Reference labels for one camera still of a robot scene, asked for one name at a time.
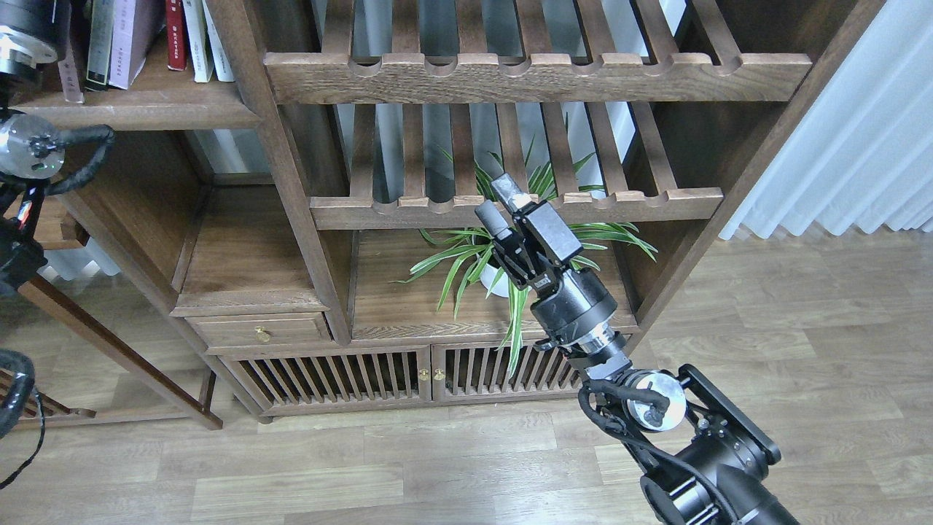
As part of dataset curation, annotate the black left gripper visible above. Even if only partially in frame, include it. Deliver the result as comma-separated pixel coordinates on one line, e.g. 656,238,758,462
1,1,72,81

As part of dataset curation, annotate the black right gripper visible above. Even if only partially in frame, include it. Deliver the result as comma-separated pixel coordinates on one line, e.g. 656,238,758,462
475,175,627,362

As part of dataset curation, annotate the dark red book chinese title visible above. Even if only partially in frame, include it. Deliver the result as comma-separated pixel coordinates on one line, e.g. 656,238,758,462
58,9,85,104

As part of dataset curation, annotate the black book yellow-green cover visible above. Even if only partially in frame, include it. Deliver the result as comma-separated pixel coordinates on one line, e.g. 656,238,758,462
85,1,114,92

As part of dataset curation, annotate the white lavender paperback book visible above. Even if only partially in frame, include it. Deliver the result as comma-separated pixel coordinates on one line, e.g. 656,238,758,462
108,1,165,90

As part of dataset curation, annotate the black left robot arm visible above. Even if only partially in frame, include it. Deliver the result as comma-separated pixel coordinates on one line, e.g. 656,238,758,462
1,1,114,296

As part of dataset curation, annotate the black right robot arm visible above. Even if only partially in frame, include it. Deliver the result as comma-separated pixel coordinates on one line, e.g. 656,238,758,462
475,174,797,524

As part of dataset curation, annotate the green spider plant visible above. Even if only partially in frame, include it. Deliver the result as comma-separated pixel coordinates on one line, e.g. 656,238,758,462
395,160,657,376

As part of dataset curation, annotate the white plant pot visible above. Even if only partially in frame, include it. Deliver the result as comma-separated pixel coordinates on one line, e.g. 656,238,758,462
480,259,511,298

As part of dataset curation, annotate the red upright book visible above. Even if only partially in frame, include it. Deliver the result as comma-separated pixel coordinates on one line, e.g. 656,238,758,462
165,0,187,71

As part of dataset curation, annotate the white upright book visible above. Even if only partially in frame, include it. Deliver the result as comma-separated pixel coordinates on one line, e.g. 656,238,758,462
201,1,235,82
182,0,214,83

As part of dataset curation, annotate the white upright book right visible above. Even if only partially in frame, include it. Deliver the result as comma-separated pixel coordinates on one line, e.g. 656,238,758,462
201,1,235,82

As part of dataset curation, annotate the dark wooden bookshelf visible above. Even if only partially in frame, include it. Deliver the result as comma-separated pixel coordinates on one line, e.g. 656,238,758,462
11,1,883,422

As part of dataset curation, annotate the brass drawer knob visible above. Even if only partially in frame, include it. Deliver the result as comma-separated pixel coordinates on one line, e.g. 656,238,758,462
254,326,271,343

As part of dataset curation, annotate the wooden side furniture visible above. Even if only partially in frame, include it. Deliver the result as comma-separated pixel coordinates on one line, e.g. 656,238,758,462
0,197,223,431

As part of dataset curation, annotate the white curtain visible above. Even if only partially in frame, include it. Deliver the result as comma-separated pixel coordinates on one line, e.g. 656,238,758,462
719,1,932,240

